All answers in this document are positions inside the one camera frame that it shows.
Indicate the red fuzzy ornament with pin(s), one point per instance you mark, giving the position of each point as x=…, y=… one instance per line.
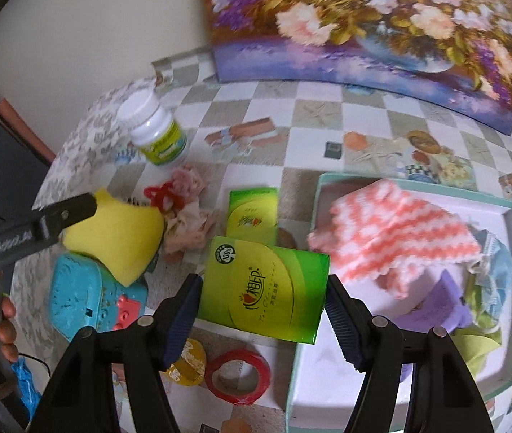
x=159, y=194

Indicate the yellow tape roll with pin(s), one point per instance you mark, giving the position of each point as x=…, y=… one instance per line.
x=188, y=365

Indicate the purple cloth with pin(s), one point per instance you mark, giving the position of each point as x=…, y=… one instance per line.
x=436, y=311

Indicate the blue plastic item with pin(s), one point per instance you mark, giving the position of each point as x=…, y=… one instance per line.
x=26, y=383

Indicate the white pill bottle green label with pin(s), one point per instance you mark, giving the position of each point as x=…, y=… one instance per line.
x=157, y=131

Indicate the person's left hand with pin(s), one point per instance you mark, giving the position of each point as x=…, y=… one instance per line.
x=7, y=320

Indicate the white tray teal rim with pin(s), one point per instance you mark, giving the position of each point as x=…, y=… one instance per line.
x=328, y=392

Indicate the brown wooden chair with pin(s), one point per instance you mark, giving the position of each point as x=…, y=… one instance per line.
x=21, y=126

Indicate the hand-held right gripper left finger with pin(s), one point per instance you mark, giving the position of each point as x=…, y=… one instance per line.
x=181, y=320

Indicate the pink white chevron cloth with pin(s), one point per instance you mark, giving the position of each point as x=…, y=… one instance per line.
x=395, y=230

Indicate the teal plastic toy case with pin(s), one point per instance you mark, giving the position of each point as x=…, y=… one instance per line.
x=80, y=293

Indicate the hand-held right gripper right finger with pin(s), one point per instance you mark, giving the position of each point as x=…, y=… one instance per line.
x=345, y=324

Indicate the red tape roll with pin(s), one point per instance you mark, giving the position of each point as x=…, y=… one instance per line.
x=233, y=398

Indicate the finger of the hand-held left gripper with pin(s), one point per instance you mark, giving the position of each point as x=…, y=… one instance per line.
x=69, y=212

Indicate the blue face mask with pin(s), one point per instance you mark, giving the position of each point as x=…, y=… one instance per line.
x=497, y=261

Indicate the yellow-green cloth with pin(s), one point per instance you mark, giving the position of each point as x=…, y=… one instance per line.
x=477, y=347

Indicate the green tissue pack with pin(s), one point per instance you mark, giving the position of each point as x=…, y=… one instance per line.
x=260, y=288
x=251, y=216

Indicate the floral still life painting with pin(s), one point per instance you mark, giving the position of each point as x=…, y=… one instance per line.
x=373, y=18

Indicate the yellow sponge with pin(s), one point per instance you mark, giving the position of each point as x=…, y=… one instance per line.
x=121, y=239

